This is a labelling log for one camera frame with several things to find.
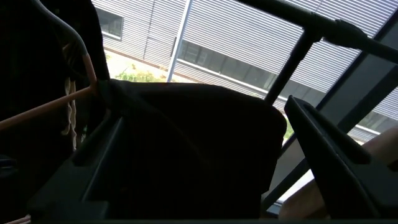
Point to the window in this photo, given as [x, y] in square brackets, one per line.
[348, 93]

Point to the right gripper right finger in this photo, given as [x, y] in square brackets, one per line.
[351, 180]

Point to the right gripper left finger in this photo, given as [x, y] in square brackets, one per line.
[68, 186]

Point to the pink clothes hanger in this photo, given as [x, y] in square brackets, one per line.
[46, 107]

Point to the black garment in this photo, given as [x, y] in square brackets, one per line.
[186, 140]

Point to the black clothes rack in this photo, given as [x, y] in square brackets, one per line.
[342, 31]

